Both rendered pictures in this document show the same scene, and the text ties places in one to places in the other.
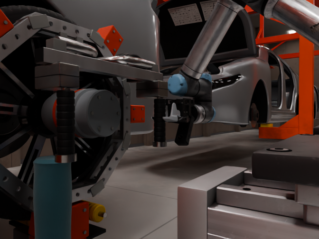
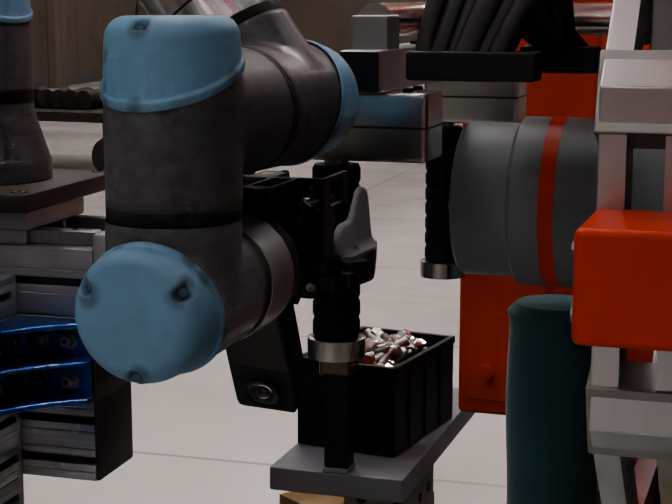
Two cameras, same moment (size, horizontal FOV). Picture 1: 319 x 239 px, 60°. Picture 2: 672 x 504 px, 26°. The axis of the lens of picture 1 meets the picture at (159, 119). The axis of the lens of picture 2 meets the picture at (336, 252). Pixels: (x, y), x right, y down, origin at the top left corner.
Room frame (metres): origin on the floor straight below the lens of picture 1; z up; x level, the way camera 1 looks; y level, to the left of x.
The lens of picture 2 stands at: (1.88, -0.32, 1.02)
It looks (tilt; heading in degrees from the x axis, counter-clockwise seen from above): 10 degrees down; 163
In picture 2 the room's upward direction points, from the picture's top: straight up
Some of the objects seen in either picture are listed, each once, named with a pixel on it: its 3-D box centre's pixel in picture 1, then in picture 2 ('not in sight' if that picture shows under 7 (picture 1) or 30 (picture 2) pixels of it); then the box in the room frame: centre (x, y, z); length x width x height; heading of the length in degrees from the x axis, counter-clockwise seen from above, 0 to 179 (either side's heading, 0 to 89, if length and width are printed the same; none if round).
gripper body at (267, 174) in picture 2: (182, 111); (272, 242); (0.97, -0.08, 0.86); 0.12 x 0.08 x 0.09; 145
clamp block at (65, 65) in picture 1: (56, 76); (475, 93); (0.59, 0.22, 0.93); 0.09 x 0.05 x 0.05; 55
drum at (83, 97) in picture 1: (80, 113); (589, 203); (0.81, 0.23, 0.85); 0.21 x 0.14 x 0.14; 55
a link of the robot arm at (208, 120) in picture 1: (202, 113); (174, 295); (1.10, -0.17, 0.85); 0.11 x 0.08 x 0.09; 145
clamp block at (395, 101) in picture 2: (152, 89); (375, 122); (0.87, 0.02, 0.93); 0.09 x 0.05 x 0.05; 55
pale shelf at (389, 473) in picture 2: not in sight; (383, 434); (0.09, 0.30, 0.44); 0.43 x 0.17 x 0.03; 145
